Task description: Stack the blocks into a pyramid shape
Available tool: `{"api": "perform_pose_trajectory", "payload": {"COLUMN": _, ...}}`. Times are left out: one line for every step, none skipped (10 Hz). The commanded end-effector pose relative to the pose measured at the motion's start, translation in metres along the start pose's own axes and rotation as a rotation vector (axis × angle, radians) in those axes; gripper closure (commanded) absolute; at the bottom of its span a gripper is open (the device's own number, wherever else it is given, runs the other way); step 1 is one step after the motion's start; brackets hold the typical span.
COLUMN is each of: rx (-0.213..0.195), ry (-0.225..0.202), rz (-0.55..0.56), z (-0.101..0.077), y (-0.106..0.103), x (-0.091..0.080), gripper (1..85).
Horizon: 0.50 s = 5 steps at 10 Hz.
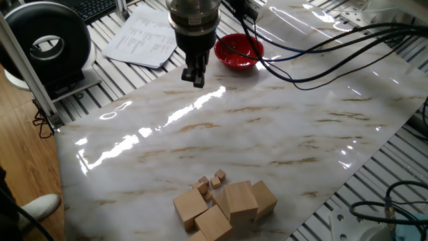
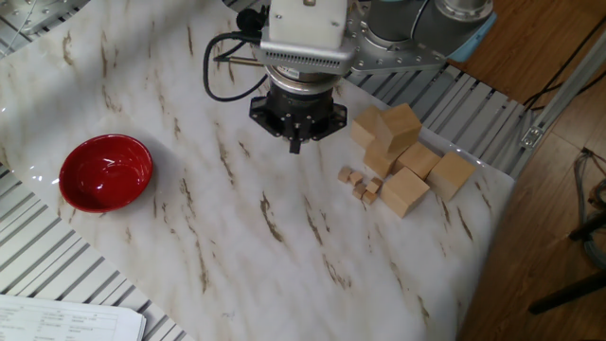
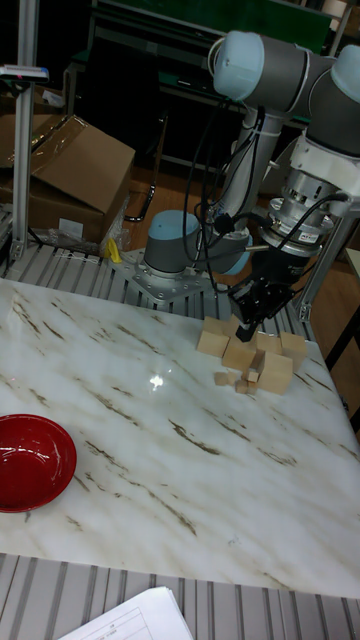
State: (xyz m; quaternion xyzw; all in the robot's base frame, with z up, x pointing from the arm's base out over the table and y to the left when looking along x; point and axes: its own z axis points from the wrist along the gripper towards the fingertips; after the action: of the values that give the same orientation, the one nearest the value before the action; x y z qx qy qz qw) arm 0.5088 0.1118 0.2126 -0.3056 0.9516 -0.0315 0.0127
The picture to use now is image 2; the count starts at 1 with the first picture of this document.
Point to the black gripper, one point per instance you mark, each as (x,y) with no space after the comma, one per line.
(300,111)

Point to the large wooden cube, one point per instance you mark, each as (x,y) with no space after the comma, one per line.
(364,125)
(450,175)
(419,158)
(404,192)
(379,162)
(400,125)

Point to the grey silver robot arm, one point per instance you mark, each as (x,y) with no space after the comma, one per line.
(402,23)

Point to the white printed paper stack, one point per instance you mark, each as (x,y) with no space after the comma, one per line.
(61,319)

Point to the small wooden cube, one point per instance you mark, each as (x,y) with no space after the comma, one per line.
(359,190)
(374,185)
(344,174)
(369,197)
(355,178)

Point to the white marble pattern board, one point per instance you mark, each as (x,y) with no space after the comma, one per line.
(284,260)

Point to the red glossy bowl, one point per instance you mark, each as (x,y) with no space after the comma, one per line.
(105,173)

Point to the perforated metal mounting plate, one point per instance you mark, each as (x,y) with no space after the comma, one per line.
(38,14)

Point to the black stand legs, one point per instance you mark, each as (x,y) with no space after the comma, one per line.
(568,293)

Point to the white wrist mount housing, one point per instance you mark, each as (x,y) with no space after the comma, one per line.
(308,23)

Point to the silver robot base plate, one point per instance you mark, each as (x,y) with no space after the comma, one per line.
(379,59)

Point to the aluminium frame rail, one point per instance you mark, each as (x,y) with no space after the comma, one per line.
(563,95)

